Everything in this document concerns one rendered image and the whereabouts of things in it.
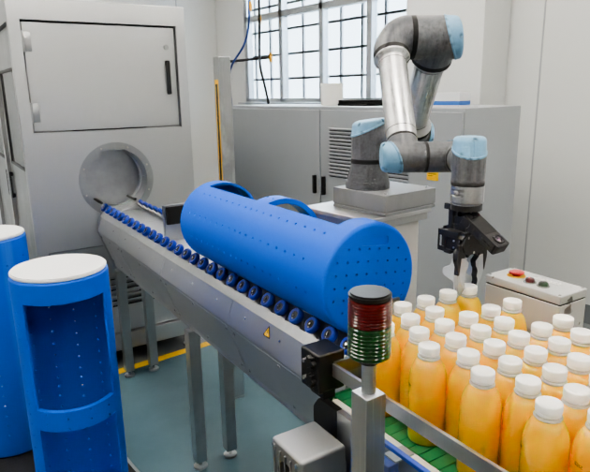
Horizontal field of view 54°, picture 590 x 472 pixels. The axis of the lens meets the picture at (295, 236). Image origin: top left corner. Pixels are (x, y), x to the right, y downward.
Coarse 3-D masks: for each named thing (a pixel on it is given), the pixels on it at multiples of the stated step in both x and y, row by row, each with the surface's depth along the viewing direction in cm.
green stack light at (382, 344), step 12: (348, 324) 84; (348, 336) 84; (360, 336) 82; (372, 336) 81; (384, 336) 82; (348, 348) 84; (360, 348) 82; (372, 348) 82; (384, 348) 82; (360, 360) 83; (372, 360) 82; (384, 360) 83
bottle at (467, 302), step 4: (460, 296) 137; (464, 296) 135; (468, 296) 135; (472, 296) 135; (476, 296) 135; (460, 300) 136; (464, 300) 135; (468, 300) 135; (472, 300) 135; (476, 300) 135; (460, 304) 135; (464, 304) 135; (468, 304) 134; (472, 304) 134; (476, 304) 135; (480, 304) 136; (460, 308) 135; (464, 308) 135; (468, 308) 134; (472, 308) 134; (476, 308) 134; (480, 308) 135; (476, 312) 134; (480, 312) 135
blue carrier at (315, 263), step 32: (192, 192) 204; (224, 192) 190; (192, 224) 195; (224, 224) 176; (256, 224) 162; (288, 224) 152; (320, 224) 144; (352, 224) 138; (384, 224) 140; (224, 256) 178; (256, 256) 159; (288, 256) 145; (320, 256) 135; (352, 256) 136; (384, 256) 141; (288, 288) 147; (320, 288) 134
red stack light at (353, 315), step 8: (352, 304) 82; (360, 304) 81; (368, 304) 80; (376, 304) 80; (384, 304) 81; (352, 312) 82; (360, 312) 81; (368, 312) 81; (376, 312) 81; (384, 312) 81; (352, 320) 82; (360, 320) 81; (368, 320) 81; (376, 320) 81; (384, 320) 81; (360, 328) 81; (368, 328) 81; (376, 328) 81; (384, 328) 82
